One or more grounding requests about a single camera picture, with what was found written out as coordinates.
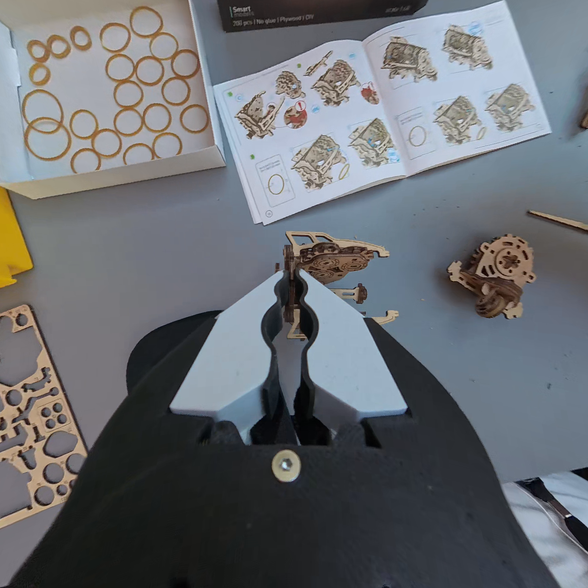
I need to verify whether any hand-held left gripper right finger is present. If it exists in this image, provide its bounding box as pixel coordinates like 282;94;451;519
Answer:
294;269;409;429

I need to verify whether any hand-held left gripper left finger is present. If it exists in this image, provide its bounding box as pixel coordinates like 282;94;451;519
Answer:
169;272;295;438

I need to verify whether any wooden frame assembly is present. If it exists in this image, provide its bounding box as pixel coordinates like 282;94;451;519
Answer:
275;230;400;341

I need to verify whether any wooden gear module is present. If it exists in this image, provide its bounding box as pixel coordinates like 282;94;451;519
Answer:
447;233;537;321

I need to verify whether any thin wooden stick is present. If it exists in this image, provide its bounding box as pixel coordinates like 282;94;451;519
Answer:
527;209;588;232

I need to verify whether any punched plywood sheet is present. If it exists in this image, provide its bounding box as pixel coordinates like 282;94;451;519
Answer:
0;303;89;529

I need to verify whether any instruction booklet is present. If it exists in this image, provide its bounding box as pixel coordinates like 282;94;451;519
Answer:
213;0;552;226

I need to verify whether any white cardboard tray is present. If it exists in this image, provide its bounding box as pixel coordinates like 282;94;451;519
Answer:
0;0;227;200

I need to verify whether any white shirt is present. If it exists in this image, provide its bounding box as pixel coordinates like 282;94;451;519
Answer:
501;469;588;588

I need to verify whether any yellow plastic bin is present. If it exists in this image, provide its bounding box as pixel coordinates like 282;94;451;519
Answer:
0;186;34;288

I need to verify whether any pile of rubber bands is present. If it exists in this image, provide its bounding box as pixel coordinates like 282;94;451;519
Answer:
21;6;212;174

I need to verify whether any black model kit box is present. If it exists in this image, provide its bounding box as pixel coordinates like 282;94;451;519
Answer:
217;0;428;33

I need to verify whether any black strap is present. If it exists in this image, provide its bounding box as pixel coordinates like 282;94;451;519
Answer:
515;478;588;539

